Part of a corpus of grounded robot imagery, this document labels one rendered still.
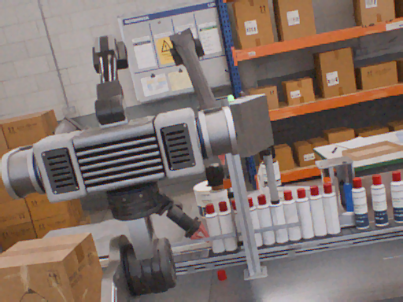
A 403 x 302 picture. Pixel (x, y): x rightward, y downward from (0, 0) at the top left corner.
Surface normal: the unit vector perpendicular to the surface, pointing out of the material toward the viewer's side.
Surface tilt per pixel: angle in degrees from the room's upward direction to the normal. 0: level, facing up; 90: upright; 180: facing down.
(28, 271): 90
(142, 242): 90
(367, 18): 91
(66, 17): 90
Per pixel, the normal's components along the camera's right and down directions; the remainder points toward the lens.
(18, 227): 0.15, 0.23
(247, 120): 0.79, 0.02
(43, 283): -0.14, 0.30
